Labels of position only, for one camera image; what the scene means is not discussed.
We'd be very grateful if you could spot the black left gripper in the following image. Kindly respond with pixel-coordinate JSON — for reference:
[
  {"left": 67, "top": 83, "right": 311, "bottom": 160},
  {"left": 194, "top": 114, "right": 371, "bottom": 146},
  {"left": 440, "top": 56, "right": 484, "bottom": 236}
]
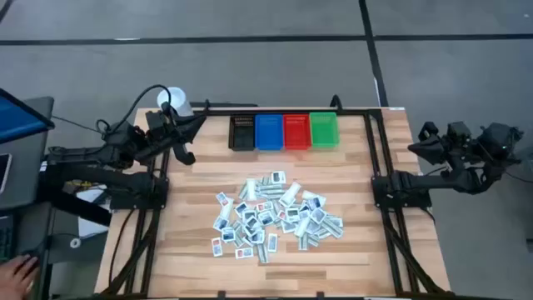
[{"left": 164, "top": 111, "right": 207, "bottom": 166}]

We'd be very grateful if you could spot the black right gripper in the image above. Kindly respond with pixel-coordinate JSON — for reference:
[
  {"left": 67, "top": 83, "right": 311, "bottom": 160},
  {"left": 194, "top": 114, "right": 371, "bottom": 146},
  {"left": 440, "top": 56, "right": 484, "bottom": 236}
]
[{"left": 407, "top": 120, "right": 456, "bottom": 168}]

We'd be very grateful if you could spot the white wipes canister yellow label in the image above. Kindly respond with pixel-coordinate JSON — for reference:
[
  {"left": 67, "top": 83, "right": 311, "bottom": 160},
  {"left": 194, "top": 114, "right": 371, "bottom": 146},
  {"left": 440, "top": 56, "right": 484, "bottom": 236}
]
[{"left": 156, "top": 86, "right": 195, "bottom": 118}]

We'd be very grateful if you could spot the black slotted plastic basket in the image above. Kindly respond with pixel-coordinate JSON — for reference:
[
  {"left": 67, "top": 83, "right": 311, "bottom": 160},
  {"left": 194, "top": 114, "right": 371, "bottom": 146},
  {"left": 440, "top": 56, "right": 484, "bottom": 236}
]
[{"left": 227, "top": 114, "right": 257, "bottom": 152}]

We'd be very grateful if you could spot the blue slotted plastic basket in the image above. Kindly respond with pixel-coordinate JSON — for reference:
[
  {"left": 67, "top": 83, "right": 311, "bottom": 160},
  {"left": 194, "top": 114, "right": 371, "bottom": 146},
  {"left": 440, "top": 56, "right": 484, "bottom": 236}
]
[{"left": 254, "top": 113, "right": 286, "bottom": 152}]

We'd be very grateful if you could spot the green slotted plastic basket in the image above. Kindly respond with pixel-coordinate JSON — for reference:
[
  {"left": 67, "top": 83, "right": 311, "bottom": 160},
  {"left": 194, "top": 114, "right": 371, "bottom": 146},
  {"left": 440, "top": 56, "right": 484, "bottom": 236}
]
[{"left": 309, "top": 111, "right": 341, "bottom": 150}]

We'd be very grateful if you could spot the red slotted plastic basket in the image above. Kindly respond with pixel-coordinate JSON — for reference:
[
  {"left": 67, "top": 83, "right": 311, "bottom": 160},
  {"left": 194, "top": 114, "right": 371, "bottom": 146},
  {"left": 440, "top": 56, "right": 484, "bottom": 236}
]
[{"left": 282, "top": 113, "right": 312, "bottom": 151}]

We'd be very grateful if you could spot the white paper sheet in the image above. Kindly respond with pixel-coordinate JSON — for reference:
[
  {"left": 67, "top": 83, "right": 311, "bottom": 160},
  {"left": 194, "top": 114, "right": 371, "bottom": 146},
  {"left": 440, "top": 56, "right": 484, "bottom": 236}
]
[{"left": 77, "top": 185, "right": 111, "bottom": 239}]

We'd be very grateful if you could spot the black diagonal support beam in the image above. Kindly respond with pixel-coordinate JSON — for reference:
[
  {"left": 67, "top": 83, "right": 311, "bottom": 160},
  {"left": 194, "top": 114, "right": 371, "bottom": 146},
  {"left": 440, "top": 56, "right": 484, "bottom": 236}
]
[{"left": 39, "top": 182, "right": 113, "bottom": 228}]

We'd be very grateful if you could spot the laptop with blue screen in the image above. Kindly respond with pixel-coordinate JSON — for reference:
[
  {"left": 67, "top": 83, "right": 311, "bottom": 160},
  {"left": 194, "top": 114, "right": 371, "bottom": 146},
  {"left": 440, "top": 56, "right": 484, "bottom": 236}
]
[{"left": 0, "top": 96, "right": 56, "bottom": 212}]

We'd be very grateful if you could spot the monitor with blue screen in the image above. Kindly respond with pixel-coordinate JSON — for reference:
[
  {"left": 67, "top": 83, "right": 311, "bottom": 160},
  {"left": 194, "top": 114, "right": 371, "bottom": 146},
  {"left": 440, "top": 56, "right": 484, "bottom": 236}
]
[{"left": 0, "top": 87, "right": 57, "bottom": 145}]

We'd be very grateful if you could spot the smartphone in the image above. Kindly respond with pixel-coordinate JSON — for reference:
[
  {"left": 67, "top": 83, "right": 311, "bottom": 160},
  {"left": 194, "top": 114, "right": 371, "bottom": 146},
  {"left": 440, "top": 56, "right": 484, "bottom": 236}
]
[{"left": 0, "top": 152, "right": 13, "bottom": 195}]

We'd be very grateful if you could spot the black keyboard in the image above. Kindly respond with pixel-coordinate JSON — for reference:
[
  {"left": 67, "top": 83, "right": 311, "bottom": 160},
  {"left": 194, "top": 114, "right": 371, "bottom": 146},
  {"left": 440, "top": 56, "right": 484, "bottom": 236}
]
[{"left": 0, "top": 214, "right": 17, "bottom": 263}]

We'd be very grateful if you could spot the person's hand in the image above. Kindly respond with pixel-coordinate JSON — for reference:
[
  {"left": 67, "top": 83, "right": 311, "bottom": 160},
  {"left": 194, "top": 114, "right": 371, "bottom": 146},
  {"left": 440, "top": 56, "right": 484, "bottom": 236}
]
[{"left": 0, "top": 254, "right": 42, "bottom": 300}]

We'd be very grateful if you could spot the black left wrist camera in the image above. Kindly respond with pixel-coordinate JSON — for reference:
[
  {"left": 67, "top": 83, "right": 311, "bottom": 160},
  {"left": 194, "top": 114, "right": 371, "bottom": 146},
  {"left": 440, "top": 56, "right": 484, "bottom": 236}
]
[{"left": 144, "top": 108, "right": 168, "bottom": 133}]

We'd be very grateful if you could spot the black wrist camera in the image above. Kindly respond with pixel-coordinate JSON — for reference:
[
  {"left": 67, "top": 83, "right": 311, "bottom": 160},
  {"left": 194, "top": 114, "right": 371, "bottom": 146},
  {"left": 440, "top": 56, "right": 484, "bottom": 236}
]
[
  {"left": 447, "top": 120, "right": 473, "bottom": 143},
  {"left": 144, "top": 108, "right": 168, "bottom": 133}
]

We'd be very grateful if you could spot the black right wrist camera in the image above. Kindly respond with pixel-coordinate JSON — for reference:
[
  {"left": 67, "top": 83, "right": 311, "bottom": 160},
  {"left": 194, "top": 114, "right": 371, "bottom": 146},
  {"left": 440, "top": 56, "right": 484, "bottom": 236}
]
[{"left": 447, "top": 120, "right": 473, "bottom": 143}]

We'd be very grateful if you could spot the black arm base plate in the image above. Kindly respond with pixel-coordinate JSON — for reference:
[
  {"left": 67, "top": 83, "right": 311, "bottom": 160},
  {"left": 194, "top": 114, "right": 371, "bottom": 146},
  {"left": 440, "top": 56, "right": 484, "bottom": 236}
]
[
  {"left": 371, "top": 174, "right": 433, "bottom": 210},
  {"left": 109, "top": 177, "right": 170, "bottom": 211}
]

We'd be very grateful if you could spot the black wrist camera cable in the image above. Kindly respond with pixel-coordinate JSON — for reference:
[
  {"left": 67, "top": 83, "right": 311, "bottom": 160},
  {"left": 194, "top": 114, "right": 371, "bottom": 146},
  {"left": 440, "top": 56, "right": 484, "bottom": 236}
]
[{"left": 96, "top": 84, "right": 173, "bottom": 134}]

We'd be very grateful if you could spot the black floor cable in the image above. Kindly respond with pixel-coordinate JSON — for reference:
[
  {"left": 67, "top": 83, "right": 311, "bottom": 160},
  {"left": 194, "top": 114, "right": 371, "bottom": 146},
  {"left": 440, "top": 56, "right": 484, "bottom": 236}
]
[{"left": 503, "top": 169, "right": 533, "bottom": 184}]

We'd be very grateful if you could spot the thin black cable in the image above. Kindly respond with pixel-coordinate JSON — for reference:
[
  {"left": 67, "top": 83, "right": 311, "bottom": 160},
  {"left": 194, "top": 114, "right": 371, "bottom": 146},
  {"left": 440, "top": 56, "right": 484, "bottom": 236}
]
[{"left": 52, "top": 114, "right": 105, "bottom": 135}]

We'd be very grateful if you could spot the black cable along frame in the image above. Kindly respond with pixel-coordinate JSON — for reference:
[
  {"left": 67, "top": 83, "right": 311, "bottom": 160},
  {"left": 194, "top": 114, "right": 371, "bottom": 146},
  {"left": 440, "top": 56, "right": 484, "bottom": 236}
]
[{"left": 107, "top": 207, "right": 138, "bottom": 289}]

